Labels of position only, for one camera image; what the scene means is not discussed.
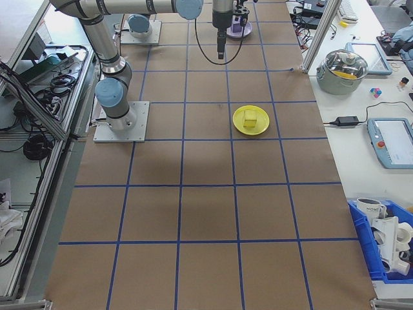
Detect lavender round plate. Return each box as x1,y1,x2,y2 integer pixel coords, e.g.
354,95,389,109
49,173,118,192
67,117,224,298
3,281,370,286
225,22,254,40

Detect black electronics box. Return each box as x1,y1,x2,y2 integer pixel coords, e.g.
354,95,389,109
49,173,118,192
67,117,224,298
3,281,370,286
296,15,322,30

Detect black device with red part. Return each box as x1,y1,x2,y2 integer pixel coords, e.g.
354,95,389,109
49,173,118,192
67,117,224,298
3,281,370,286
301,0,327,17

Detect yellow round plate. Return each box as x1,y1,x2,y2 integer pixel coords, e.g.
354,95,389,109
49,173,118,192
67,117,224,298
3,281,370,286
232,105,270,136

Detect white keyboard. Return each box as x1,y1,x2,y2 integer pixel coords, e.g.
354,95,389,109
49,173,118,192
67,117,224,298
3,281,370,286
336,0,359,24

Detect steel pot with glass lid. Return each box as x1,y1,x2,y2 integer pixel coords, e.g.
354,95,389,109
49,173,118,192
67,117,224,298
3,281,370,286
316,48,369,96

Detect blue grey teach pendant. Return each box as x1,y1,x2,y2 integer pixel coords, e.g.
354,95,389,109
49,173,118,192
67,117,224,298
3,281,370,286
344,41,394,78
367,117,413,170

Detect black power adapter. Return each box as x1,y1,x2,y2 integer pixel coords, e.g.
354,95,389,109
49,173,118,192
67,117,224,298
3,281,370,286
335,115,360,127

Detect blue jacket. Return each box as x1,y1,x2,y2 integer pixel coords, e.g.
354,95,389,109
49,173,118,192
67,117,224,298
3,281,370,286
392,25,413,62

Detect green board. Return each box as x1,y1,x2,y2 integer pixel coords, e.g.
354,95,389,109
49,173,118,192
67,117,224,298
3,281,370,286
19,53,81,85

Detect grey box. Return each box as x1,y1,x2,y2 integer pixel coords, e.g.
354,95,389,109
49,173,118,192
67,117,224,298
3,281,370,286
24,32,46,61

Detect white mug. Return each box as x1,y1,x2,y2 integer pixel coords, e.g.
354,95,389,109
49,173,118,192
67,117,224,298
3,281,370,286
356,197,387,221

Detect blue plastic bin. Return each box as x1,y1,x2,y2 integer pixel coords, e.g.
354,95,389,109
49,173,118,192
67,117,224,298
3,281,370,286
347,198,413,285

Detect white PVC pipe fitting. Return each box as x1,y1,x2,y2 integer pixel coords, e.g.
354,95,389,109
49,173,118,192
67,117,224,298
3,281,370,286
370,215,413,276

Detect white cloth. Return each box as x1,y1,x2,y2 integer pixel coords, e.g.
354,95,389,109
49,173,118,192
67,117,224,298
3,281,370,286
0,177,25,242

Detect red and black wires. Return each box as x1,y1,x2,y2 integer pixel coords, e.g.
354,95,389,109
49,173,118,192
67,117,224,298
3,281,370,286
295,27,316,51

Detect white square base plate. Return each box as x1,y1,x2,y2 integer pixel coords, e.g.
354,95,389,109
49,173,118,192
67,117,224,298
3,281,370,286
93,101,151,143
121,20,162,46

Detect aluminium profile post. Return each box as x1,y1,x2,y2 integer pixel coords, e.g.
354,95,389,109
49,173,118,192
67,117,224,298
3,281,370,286
301,0,343,76

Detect black cable bundle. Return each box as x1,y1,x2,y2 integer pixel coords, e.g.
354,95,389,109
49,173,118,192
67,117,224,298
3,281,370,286
48,74,78,94

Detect black adapter cable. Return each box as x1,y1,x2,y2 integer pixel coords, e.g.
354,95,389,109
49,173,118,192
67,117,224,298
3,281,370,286
322,101,413,127

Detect coiled black cable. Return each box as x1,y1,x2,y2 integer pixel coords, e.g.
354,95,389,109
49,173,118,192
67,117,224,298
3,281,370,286
23,134,54,161

